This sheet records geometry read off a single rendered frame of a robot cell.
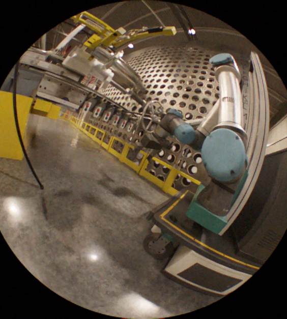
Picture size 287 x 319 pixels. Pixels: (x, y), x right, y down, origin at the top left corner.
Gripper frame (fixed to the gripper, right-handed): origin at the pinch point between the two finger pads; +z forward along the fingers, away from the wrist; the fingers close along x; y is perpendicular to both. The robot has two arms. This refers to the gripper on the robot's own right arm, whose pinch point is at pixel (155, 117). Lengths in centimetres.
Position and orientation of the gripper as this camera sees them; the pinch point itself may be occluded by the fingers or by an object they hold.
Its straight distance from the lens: 117.7
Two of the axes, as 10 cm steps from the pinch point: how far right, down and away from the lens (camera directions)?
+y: -6.6, 2.4, -7.1
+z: -7.3, -4.2, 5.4
